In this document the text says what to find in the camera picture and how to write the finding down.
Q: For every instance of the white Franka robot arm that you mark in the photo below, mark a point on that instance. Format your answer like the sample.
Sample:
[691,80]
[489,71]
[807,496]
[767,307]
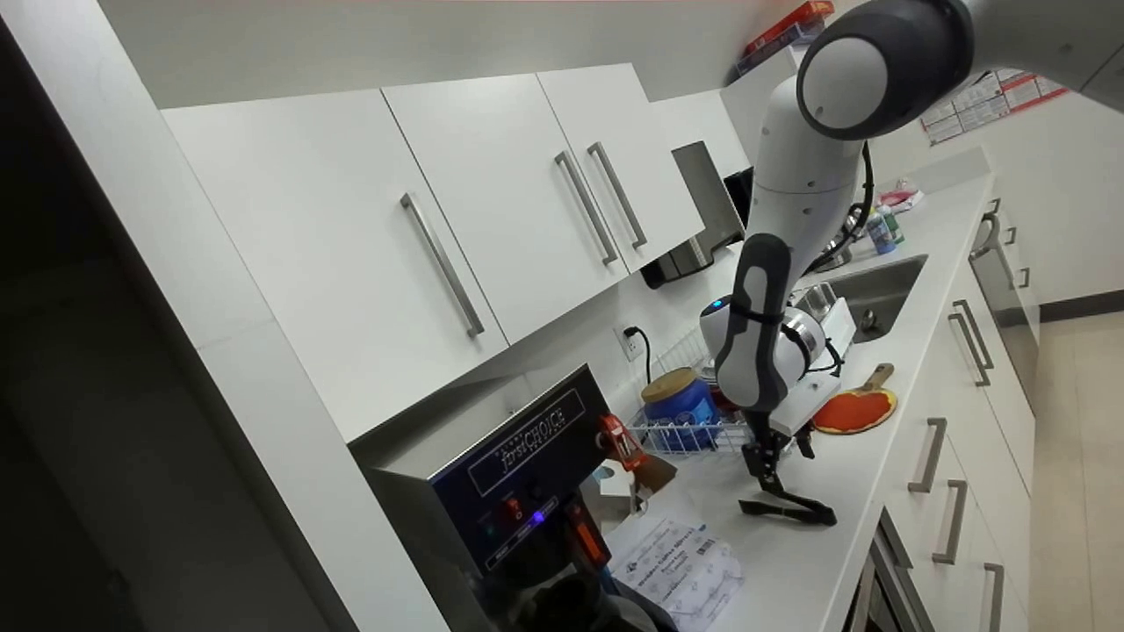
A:
[808,177]

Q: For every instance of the small white box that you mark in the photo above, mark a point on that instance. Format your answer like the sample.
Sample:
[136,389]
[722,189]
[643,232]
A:
[612,484]

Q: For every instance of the large white cabinet door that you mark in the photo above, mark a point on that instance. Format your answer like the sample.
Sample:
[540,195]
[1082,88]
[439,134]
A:
[316,248]

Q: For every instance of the colourful wall poster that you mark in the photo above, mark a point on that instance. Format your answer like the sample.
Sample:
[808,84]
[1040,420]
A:
[994,101]

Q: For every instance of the printed paper sheet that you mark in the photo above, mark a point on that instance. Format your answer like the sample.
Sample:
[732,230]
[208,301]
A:
[678,567]

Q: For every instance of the brown orange coffee decanter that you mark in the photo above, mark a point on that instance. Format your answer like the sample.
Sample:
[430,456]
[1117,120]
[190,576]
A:
[634,450]

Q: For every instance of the steel paper towel dispenser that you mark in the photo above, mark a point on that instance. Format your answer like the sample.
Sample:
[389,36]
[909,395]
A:
[701,224]

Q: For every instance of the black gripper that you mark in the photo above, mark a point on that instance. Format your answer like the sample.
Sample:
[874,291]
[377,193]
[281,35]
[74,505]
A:
[775,435]

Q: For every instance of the white wall power outlet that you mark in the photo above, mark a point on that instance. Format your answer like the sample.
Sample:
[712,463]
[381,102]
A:
[634,342]

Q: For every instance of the blue bowl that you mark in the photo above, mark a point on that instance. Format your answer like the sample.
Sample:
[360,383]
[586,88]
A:
[678,407]

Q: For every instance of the blue soap bottle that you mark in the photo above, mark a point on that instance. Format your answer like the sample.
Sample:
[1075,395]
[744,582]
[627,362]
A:
[882,230]

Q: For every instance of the red table tennis paddle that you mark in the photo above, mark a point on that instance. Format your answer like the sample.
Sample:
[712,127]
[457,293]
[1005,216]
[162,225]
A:
[857,410]

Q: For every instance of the stainless steel dishwasher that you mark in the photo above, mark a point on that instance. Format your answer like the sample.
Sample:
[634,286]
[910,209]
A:
[1005,274]

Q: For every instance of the built-in black oven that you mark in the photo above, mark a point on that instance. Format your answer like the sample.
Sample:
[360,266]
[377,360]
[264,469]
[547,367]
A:
[882,583]

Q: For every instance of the steel kitchen sink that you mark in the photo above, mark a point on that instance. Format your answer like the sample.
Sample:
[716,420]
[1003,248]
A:
[880,297]

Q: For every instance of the black steel coffee machine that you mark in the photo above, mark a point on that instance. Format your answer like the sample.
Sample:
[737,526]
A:
[493,493]

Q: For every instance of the glass coffee pot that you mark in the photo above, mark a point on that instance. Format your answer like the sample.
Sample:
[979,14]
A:
[608,609]

